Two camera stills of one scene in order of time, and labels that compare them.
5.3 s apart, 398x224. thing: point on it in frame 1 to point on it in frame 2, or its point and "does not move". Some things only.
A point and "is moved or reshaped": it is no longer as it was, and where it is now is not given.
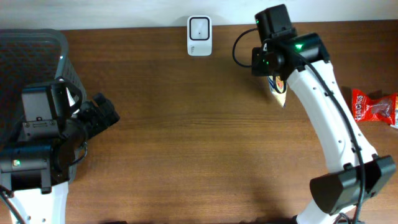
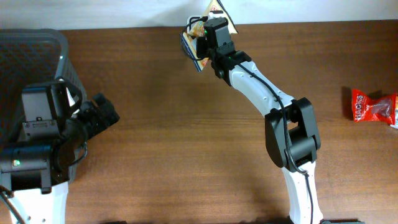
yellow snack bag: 278,88 is moved or reshaped
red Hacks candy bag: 380,107 does not move
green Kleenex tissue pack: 395,126 does not move
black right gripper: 256,68 to 203,51
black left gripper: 99,124 does not move
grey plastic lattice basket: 33,55 does not move
